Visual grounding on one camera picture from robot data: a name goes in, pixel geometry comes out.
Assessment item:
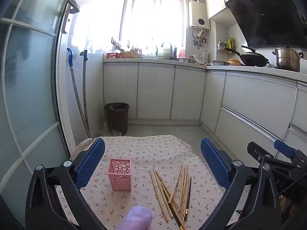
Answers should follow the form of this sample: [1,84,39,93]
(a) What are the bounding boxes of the white kitchen countertop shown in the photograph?
[103,54,307,82]

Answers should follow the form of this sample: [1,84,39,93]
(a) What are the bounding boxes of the metal door handle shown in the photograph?
[62,0,80,34]

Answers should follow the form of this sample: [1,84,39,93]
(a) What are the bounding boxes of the wall rack with bottles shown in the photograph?
[217,37,234,51]

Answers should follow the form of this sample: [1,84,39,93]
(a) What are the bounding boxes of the frosted glass door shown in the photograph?
[0,0,79,230]

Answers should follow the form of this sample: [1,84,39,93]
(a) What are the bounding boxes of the brown trash bin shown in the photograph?
[104,102,130,136]

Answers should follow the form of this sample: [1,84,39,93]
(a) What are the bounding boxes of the grey metal pole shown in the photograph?
[80,50,92,138]

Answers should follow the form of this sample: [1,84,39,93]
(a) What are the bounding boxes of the yellow clay pot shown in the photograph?
[227,57,245,66]

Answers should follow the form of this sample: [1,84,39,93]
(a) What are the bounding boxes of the water heater pipes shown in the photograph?
[192,27,208,49]

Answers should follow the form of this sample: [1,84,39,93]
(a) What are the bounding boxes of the wicker basket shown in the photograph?
[120,51,142,58]

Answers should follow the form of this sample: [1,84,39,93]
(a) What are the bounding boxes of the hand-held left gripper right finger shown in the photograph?
[200,138,281,230]

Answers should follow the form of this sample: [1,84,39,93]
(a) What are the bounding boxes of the cherry print tablecloth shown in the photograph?
[56,134,250,230]

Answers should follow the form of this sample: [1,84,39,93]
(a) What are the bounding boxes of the black chopstick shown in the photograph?
[185,176,192,221]
[163,190,183,228]

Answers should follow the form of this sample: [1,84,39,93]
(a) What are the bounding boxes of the kitchen window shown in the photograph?
[120,0,186,51]

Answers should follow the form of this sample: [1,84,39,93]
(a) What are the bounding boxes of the pink perforated utensil holder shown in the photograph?
[107,158,133,191]

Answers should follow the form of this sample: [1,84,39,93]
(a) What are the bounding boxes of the white water heater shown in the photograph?
[189,0,211,28]

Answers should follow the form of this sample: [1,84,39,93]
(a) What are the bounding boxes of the white lower kitchen cabinets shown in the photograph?
[103,62,307,154]

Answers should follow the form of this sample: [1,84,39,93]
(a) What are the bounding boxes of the black range hood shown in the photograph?
[225,0,307,51]

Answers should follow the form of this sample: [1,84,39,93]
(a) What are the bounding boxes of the person's right hand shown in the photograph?
[279,194,307,223]

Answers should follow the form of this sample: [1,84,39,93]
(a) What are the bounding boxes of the mop pole with blue grip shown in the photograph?
[66,48,90,138]

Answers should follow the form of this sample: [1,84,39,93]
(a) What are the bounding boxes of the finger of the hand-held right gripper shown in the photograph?
[274,140,307,164]
[247,142,292,171]

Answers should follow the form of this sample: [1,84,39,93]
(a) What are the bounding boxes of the white kettle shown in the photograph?
[156,42,173,58]

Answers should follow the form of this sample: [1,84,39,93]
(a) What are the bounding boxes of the steel stock pot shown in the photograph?
[275,47,304,73]

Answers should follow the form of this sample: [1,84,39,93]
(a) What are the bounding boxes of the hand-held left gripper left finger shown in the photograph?
[25,138,107,230]

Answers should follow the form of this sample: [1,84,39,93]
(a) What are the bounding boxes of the lilac rounded object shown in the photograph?
[119,206,153,230]

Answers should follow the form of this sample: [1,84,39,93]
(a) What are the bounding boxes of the black wok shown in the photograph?
[224,45,269,67]

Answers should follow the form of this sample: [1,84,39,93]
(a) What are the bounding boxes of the bunch of wooden chopsticks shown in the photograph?
[149,163,190,228]

